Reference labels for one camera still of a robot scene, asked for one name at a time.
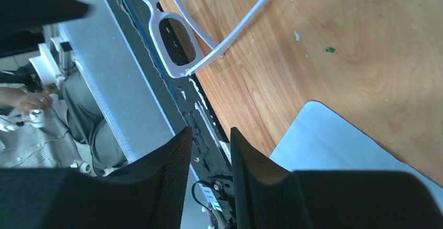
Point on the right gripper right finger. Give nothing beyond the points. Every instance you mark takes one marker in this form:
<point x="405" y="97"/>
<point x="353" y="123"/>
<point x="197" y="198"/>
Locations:
<point x="269" y="196"/>

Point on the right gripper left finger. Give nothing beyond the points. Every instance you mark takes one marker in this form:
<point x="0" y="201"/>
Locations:
<point x="148" y="193"/>

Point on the white sunglasses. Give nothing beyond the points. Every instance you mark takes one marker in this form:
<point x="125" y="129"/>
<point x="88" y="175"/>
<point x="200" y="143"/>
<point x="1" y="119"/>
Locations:
<point x="182" y="44"/>

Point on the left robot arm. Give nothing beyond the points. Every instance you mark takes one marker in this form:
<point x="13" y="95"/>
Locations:
<point x="21" y="19"/>

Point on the person's bare hand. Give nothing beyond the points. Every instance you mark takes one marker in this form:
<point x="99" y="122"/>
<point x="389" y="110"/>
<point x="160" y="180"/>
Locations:
<point x="25" y="102"/>

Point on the right blue cleaning cloth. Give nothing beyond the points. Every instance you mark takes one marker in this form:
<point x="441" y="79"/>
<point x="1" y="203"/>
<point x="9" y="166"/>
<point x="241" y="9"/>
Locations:
<point x="320" y="139"/>

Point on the seated person grey clothes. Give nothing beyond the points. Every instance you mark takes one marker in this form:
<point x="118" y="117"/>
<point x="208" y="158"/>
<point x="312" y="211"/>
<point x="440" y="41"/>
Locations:
<point x="76" y="130"/>

